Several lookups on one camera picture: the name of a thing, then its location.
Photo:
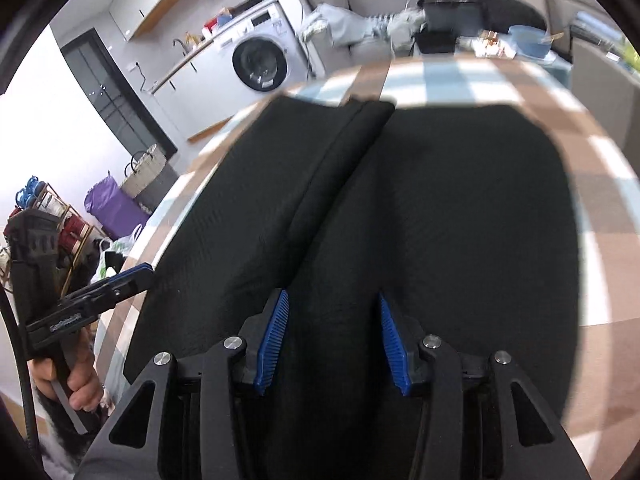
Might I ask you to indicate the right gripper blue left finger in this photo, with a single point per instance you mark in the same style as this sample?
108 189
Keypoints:
176 420

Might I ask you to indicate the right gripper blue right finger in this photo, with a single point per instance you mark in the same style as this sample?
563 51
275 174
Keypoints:
482 417

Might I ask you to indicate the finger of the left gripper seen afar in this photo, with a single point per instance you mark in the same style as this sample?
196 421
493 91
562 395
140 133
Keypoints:
105 294

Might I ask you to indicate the black knit sweater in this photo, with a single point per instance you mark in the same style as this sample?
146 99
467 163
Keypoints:
462 216

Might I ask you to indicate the light blue clothes pile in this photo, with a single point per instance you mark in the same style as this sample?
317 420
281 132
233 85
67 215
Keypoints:
341 26

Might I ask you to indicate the left hand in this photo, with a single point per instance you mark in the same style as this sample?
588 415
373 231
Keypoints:
87 390

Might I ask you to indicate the shoe rack with shoes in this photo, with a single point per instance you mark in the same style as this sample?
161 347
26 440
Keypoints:
75 240

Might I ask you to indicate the purple bag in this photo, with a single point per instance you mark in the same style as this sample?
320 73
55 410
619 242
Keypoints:
117 212

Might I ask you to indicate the woven laundry basket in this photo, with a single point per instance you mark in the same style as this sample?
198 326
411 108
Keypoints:
148 178

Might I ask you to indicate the checkered table cloth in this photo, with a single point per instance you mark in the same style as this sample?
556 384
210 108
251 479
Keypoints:
601 415

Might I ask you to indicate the white washing machine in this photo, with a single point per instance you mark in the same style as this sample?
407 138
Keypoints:
258 55

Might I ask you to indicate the grey cabinet box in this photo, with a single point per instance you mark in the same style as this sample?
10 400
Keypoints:
611 94

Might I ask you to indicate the small black tray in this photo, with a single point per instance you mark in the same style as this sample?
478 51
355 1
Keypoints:
436 41

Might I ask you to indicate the blue bowl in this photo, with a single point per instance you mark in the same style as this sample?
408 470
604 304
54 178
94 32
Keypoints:
530 41

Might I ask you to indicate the black storage box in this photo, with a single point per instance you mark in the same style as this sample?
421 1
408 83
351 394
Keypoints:
461 17

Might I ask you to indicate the black jacket on sofa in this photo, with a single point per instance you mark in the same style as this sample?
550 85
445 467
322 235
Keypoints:
499 15

